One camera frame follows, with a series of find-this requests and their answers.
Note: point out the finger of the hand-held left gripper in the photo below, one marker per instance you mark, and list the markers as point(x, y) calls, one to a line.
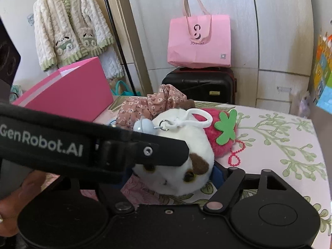
point(168, 153)

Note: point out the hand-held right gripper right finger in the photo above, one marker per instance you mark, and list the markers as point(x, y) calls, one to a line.
point(217, 177)

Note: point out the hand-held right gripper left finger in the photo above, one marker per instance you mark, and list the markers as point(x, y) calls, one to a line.
point(129, 175)

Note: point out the white guinea pig plush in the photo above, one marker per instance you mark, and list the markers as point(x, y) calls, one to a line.
point(181, 179)

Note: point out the pink cardboard box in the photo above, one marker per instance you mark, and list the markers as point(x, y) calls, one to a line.
point(77, 93)

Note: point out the person's left hand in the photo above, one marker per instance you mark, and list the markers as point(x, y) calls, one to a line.
point(10, 217)

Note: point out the red strawberry plush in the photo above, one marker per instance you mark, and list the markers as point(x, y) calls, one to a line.
point(215, 137)

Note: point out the pink floral cloth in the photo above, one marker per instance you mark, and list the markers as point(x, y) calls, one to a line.
point(145, 106)

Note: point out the floral tablecloth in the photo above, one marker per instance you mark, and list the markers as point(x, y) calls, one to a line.
point(280, 147)

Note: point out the black suitcase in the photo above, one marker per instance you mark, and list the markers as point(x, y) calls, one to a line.
point(199, 85)

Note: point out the teal bag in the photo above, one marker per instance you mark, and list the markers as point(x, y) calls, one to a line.
point(124, 89)

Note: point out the cream fluffy pants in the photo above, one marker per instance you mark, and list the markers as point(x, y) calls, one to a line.
point(112, 62)

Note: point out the purple plastic bag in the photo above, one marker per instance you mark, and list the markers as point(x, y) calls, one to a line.
point(304, 103)

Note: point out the light wooden board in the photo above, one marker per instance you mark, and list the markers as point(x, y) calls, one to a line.
point(134, 44)

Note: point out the pink tote bag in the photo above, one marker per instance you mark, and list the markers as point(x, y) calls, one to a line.
point(199, 41)

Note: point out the cream fluffy cardigan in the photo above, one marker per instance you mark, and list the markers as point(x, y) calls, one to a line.
point(70, 23)

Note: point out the black clothes rack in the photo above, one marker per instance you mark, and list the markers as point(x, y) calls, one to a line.
point(116, 39)

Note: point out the colourful gift bag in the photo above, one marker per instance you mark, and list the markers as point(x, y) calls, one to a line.
point(324, 72)

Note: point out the light wood wardrobe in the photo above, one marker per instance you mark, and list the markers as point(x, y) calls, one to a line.
point(272, 31)

